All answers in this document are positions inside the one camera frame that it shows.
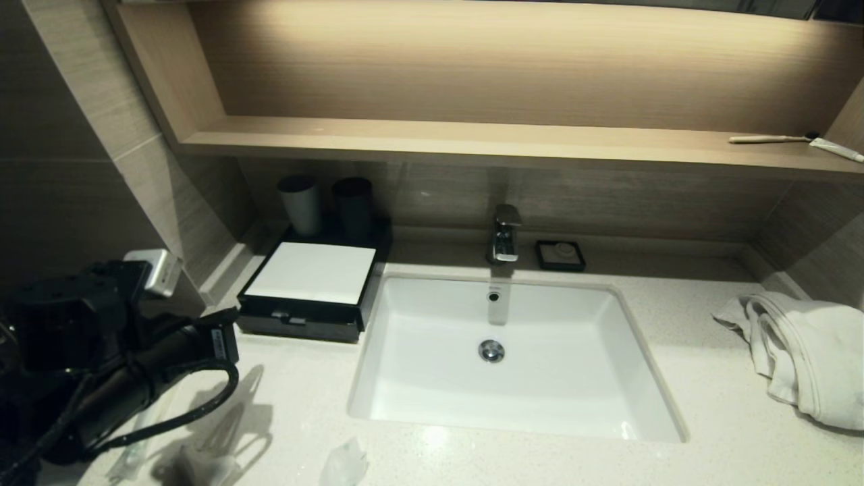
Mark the black square soap dish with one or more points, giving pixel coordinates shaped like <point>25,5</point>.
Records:
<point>541,256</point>

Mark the black cup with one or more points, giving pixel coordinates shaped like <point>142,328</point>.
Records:
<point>352,209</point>

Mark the round soap bar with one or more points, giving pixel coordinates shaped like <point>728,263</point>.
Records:
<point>563,253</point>

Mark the grey cup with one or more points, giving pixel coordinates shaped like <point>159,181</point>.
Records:
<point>300,206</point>

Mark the white ceramic sink basin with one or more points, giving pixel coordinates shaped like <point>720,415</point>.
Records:
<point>574,378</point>

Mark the wooden wall shelf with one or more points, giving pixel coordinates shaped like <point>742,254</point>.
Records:
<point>472,142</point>

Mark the long white toothbrush packet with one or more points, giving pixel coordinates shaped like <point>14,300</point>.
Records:
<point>131,462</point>

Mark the beige toothbrush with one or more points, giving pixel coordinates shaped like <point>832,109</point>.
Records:
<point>769,139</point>

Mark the black amenity box white top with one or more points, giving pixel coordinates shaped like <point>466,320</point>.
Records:
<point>314,273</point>

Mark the chrome sink drain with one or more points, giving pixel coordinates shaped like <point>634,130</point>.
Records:
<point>491,351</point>

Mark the flat clear plastic packet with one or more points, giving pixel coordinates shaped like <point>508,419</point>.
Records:
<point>202,469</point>

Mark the orange and black left arm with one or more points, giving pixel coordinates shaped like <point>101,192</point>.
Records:
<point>61,317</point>

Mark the white toothpaste tube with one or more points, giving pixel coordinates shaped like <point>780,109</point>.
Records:
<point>837,148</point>

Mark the clear plastic packet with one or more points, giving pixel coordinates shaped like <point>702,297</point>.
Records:
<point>344,466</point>
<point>202,469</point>

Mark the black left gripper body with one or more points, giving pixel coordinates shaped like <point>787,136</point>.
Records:
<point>175,368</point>

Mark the chrome sink faucet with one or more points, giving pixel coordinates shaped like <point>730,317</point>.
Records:
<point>505,236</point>

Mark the white towel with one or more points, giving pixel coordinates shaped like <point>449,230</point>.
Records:
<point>810,358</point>

